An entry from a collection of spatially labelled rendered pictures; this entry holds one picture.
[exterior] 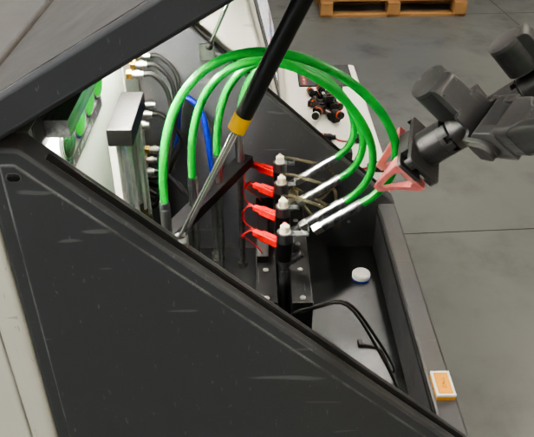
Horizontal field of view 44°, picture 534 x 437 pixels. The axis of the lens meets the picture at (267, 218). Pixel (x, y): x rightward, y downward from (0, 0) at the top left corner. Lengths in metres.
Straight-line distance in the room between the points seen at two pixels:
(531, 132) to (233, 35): 0.68
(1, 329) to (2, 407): 0.14
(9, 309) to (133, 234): 0.18
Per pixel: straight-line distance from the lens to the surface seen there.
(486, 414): 2.38
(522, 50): 1.14
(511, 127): 0.90
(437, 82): 0.97
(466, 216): 3.26
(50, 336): 0.84
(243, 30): 1.35
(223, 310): 0.78
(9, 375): 0.91
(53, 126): 0.77
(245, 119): 0.67
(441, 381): 1.11
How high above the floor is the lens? 1.76
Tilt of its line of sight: 35 degrees down
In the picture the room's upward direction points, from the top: straight up
